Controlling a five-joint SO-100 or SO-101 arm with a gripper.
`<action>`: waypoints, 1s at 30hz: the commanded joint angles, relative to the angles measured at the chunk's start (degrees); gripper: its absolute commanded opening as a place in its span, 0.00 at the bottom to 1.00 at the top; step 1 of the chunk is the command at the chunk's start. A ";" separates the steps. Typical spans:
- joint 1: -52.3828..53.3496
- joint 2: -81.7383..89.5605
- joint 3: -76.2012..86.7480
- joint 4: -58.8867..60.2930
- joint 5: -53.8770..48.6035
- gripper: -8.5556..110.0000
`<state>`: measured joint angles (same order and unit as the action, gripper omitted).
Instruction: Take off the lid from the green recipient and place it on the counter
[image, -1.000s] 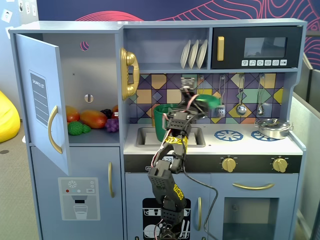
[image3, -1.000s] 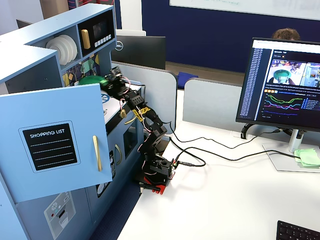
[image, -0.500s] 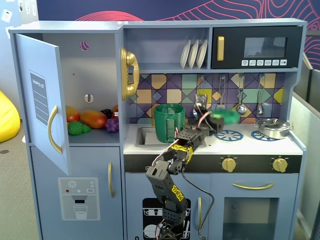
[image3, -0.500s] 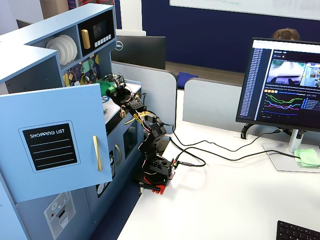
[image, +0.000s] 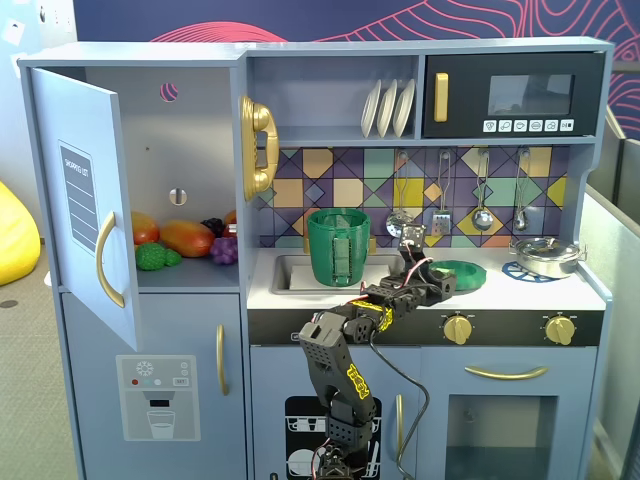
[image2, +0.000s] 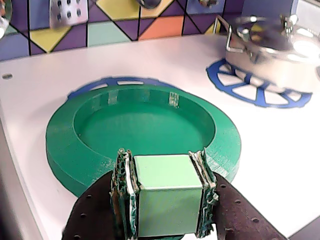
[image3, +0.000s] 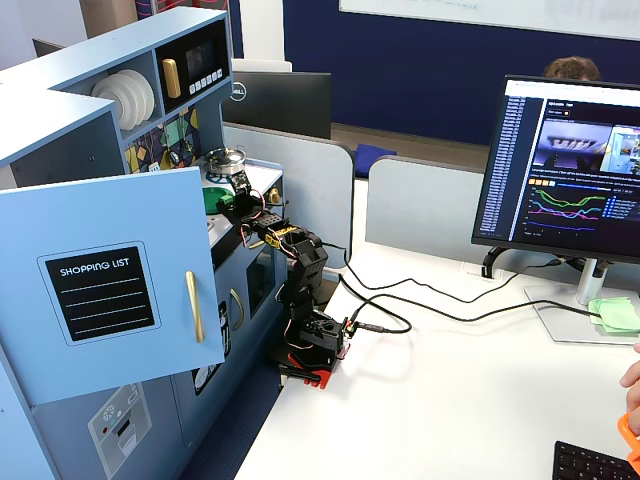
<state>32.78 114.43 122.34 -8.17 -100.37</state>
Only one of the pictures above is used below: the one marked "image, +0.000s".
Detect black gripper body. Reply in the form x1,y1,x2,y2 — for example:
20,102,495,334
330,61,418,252
380,272,443,317

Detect green round lid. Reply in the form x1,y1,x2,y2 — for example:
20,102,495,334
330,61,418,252
427,259,488,293

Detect green ribbed recipient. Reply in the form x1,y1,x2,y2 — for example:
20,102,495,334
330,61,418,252
306,208,373,289

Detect steel toy pot with lid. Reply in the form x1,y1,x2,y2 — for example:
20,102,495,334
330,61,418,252
509,236,587,280

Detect gold stove knob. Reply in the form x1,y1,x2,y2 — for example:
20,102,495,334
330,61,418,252
544,313,577,347
443,313,474,346

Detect steel slotted spatula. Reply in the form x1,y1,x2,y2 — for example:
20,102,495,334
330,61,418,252
431,149,454,237

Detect steel slotted skimmer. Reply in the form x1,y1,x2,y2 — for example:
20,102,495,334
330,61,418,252
385,149,417,237

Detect steel ladle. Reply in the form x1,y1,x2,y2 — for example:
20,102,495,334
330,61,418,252
471,148,494,232

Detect steel serving spoon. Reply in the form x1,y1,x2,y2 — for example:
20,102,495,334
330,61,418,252
513,147,532,232

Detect grey toy sink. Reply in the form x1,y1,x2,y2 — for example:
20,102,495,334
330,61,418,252
271,253,404,297

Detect white toy plate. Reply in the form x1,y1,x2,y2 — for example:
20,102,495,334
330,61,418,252
375,78,400,139
360,78,383,139
392,78,417,138

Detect grey desk divider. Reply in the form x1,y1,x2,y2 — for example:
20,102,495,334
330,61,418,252
582,104,640,480

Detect purple toy grapes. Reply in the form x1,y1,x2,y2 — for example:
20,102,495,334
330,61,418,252
209,236,239,267

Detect blue toy kitchen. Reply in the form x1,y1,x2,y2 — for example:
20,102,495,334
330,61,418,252
17,35,615,480

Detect black microwave door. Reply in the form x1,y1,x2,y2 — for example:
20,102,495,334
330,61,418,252
422,51,605,140

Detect gold toy telephone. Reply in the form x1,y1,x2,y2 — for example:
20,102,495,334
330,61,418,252
238,94,280,203

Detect large red yellow toy mango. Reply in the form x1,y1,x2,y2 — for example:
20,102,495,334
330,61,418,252
159,218,217,259

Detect green toy lettuce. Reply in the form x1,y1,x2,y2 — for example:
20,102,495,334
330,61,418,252
135,242,183,272

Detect small red yellow toy mango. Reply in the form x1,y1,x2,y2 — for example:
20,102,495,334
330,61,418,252
131,211,161,247

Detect blue cupboard door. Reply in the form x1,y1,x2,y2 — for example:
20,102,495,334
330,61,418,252
29,67,140,353

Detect yellow beanbag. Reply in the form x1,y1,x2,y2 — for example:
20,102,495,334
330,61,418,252
0,179,41,288

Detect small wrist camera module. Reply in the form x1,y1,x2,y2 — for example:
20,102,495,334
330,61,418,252
397,223,428,252

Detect gold oven handle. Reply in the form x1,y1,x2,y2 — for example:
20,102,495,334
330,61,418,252
464,365,550,382

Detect black robot camera cable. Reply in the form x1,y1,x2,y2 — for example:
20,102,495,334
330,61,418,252
368,342,432,480

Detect gold dishwasher handle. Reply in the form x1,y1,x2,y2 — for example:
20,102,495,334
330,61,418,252
395,393,405,458

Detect gold microwave handle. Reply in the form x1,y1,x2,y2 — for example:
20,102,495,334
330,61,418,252
433,72,450,124

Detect gold freezer door handle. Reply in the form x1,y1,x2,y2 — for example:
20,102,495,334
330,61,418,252
215,323,231,397

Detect gold fridge door handle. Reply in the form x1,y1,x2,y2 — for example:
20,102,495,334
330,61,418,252
95,210,126,309

